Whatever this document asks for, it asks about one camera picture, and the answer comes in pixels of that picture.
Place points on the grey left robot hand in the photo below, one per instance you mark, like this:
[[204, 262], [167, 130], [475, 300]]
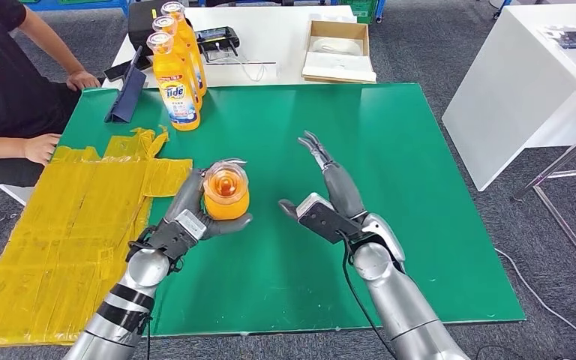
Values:
[[183, 198]]

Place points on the person's right hand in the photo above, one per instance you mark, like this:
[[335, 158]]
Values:
[[42, 148]]

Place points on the person's left hand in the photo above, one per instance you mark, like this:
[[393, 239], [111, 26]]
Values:
[[83, 81]]

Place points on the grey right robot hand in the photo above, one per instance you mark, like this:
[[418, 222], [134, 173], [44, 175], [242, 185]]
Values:
[[345, 191]]

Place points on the orange detergent bottle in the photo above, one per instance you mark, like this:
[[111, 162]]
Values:
[[193, 39], [226, 204], [176, 84], [181, 44]]

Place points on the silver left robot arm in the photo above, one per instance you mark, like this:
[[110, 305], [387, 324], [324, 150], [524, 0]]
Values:
[[129, 298]]

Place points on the person's left forearm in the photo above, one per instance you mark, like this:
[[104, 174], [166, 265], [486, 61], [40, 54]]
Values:
[[52, 42]]

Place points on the black smartphone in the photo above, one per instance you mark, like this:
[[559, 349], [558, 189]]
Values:
[[119, 71]]

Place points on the tablet in blue case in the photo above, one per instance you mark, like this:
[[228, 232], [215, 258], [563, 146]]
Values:
[[126, 98]]

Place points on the white seat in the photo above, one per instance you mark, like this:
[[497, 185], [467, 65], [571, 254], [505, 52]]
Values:
[[14, 194]]

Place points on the green table mat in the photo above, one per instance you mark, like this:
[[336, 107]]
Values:
[[318, 124]]

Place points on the person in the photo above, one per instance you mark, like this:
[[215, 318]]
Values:
[[5, 74]]

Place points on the black carry case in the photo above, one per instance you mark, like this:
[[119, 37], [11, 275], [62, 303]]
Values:
[[141, 25]]

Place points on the yellow taped plastic sheet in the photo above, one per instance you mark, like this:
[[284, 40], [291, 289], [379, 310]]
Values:
[[44, 258]]

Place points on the white foam sheet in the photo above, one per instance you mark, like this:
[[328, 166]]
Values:
[[338, 66]]

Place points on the clear acrylic stand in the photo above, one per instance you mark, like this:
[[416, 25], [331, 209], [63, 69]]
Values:
[[241, 72]]

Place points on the black remote controller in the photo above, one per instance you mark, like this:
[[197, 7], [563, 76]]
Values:
[[218, 38]]

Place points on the white round pouch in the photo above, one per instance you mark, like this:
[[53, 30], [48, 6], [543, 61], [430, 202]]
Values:
[[336, 46]]

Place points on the cardboard box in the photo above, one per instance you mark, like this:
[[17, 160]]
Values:
[[338, 27]]

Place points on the white table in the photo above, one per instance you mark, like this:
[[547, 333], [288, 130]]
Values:
[[278, 32]]

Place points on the green plastic crate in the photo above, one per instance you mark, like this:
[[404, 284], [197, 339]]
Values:
[[360, 10]]

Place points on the white desk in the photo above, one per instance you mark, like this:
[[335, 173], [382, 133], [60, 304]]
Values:
[[506, 92]]

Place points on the printed leaflet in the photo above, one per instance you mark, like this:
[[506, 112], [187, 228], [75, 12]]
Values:
[[573, 44]]

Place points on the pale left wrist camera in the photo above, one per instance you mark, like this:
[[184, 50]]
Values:
[[191, 223]]

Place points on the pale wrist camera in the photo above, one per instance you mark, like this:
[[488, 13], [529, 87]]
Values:
[[323, 218], [191, 223]]

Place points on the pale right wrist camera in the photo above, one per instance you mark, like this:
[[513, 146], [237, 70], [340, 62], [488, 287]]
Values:
[[323, 218]]

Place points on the blue metal post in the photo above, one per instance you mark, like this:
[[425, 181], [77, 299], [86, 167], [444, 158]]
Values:
[[380, 10]]

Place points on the metal desk frame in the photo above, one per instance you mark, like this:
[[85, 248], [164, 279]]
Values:
[[559, 160]]

